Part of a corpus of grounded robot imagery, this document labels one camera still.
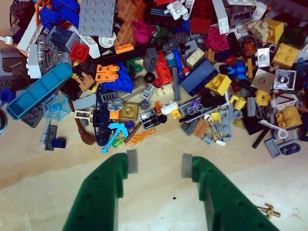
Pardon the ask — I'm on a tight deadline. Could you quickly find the blue Lego brick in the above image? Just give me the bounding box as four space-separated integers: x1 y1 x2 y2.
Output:
39 0 80 27

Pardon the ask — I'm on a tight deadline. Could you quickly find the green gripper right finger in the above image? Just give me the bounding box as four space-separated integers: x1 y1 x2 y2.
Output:
181 153 281 231

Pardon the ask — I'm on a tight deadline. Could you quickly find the round black ring piece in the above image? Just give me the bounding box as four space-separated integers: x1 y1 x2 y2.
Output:
0 112 8 138

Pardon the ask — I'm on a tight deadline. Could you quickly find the white round Lego piece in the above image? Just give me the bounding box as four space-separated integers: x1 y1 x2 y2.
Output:
98 36 114 48

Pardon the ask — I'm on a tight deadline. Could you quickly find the black long Lego plate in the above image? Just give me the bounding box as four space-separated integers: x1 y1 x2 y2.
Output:
90 43 159 65

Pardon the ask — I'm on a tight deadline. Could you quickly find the dark blue slope Lego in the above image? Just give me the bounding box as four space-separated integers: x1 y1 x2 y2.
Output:
179 59 219 96

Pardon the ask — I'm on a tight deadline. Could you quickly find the grey square Lego tile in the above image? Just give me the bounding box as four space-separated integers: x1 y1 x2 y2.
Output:
250 68 277 92

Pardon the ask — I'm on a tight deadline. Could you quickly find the magenta flower Lego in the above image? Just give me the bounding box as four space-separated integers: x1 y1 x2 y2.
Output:
131 19 157 44
204 26 229 51

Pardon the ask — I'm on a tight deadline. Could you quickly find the red tall Lego piece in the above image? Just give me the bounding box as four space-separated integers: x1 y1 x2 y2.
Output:
154 50 174 89

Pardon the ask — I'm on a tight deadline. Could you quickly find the grey Lego slope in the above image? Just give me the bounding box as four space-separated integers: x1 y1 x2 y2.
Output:
72 93 97 111

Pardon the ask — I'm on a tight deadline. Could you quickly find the yellow Lego brick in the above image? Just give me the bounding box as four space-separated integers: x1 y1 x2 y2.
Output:
264 18 284 45
274 105 303 129
271 43 300 70
204 73 232 96

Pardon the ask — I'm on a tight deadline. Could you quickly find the small dark blue brick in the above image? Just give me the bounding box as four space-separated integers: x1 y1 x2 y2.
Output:
51 138 67 149

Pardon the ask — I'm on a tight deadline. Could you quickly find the brown Lego stick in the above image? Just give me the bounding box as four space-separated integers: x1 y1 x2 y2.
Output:
124 121 142 144

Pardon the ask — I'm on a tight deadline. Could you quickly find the large red Lego brick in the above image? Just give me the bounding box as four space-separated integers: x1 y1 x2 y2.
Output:
190 0 212 34

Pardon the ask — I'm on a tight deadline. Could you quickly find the olive gold square tile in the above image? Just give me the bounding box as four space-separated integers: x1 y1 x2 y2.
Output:
120 103 140 122

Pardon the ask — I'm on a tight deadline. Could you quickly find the grey rock Lego piece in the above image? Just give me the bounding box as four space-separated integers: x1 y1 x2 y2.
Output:
0 47 31 85

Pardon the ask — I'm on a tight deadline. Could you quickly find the white Lego skeleton piece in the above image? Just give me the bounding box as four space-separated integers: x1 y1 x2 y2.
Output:
166 1 193 21

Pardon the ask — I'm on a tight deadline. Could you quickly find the transparent dome Lego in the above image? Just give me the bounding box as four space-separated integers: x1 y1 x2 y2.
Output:
36 35 70 73

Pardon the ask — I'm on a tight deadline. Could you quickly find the black Lego stick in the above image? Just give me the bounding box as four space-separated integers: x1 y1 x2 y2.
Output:
251 127 271 149

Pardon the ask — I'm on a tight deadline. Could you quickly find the light blue spiderweb Lego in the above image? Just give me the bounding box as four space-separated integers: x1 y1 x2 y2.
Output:
42 94 72 120

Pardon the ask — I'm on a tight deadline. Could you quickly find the white long Lego brick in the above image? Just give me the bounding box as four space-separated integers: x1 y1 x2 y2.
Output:
16 13 44 52
211 0 231 34

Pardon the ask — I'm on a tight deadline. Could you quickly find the dark blue curved long Lego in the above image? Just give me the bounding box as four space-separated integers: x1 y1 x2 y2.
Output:
92 84 115 147

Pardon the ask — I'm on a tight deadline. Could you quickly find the grey round holed plate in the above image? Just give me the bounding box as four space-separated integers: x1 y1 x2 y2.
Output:
107 97 125 112

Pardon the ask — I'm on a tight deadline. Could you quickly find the orange brown wood-pattern plate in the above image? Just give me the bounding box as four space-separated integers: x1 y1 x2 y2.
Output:
113 0 147 48

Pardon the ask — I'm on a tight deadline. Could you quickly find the short blue technic beam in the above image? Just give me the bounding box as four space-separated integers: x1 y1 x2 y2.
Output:
279 141 301 154

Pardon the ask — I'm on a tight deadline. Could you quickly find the blue wedge Lego plate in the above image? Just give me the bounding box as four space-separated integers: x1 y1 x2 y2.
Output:
103 62 134 93

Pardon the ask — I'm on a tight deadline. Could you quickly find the white studded Lego brick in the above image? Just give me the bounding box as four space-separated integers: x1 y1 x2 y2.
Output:
26 44 45 79

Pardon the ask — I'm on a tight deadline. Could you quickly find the transparent orange flame Lego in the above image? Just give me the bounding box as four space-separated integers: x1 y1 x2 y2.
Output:
126 128 156 147

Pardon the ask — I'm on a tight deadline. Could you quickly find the small orange Lego plate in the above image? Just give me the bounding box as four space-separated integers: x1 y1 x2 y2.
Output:
114 43 135 55

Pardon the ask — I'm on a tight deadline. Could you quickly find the small grey Lego tile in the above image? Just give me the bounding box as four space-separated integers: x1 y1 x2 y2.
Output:
264 138 282 159

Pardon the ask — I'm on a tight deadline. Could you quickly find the large grey studded plate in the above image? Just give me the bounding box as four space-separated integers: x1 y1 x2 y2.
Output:
77 0 116 37

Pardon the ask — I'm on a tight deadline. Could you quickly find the brown curved Lego piece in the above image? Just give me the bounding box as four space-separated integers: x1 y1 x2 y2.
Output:
75 117 98 145

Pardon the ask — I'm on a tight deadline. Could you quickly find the small grey Lego plate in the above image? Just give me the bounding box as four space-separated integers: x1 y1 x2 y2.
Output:
39 124 58 152

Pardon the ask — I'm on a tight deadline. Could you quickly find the small red Lego brick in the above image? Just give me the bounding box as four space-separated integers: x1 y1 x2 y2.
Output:
69 42 90 64

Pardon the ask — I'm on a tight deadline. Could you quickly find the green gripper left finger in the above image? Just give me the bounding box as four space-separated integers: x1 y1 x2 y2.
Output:
62 149 139 231

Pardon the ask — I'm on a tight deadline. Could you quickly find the orange technic Lego brick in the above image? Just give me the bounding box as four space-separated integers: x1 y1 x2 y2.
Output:
95 64 120 84

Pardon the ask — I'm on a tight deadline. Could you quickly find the yellow Lego mug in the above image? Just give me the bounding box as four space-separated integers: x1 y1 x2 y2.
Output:
229 94 247 110

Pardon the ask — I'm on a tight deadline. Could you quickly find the dark grey grille Lego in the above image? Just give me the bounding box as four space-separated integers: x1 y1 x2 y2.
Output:
100 91 118 104

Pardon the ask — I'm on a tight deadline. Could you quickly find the cyan Lego pickaxe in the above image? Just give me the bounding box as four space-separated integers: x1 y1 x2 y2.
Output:
101 122 131 154

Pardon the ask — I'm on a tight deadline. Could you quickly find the shiny black Lego plate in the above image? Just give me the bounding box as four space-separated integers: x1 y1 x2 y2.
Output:
138 108 159 130

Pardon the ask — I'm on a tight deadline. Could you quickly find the blue Lego cup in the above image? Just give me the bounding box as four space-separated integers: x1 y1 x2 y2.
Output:
0 88 13 106

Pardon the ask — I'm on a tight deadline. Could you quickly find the small gold Lego piece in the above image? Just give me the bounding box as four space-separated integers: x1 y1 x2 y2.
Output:
255 203 282 219

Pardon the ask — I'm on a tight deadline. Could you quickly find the tan Lego brick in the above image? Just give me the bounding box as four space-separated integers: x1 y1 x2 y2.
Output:
186 47 206 68

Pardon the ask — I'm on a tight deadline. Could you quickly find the dark grey studded plate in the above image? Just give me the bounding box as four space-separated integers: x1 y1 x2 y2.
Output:
20 103 48 128

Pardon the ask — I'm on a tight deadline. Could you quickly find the teal long trough Lego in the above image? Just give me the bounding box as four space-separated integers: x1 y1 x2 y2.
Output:
5 62 73 120

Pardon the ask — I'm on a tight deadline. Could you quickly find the grey Lego brick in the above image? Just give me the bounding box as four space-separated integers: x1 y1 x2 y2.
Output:
144 47 159 73

